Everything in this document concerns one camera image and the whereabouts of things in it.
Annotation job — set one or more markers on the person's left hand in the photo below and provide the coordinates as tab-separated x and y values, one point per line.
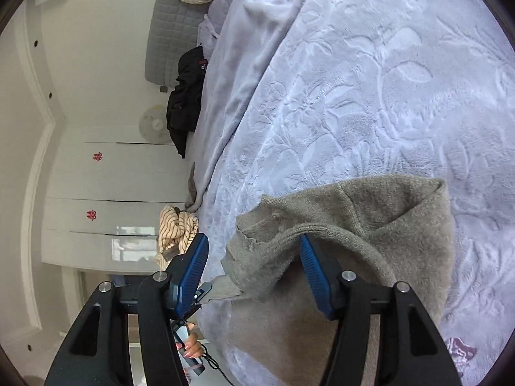
192	343

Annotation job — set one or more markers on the white wardrobe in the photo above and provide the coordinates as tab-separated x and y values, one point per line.
120	177

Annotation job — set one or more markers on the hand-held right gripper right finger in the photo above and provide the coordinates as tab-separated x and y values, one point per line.
318	281

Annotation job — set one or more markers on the black garment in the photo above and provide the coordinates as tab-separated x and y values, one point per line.
185	96

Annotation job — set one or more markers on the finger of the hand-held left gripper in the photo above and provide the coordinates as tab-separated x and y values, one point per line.
204	292

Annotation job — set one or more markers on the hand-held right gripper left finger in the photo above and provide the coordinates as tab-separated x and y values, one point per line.
189	273

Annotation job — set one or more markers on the cream striped garment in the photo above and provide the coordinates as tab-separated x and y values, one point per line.
177	229

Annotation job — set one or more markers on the lavender embossed floral blanket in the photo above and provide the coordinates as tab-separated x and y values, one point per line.
362	88

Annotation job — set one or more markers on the plain lavender blanket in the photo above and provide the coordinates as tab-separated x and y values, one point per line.
249	48

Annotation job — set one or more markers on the white fan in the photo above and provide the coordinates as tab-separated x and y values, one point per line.
155	124

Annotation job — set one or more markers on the pink patterned cloth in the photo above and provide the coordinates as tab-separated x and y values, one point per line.
460	350

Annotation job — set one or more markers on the lavender quilted pillow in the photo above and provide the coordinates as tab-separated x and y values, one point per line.
219	12

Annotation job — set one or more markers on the grey quilted headboard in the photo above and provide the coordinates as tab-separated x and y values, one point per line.
173	28

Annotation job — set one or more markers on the grey knit sweater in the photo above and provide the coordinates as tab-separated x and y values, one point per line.
342	225

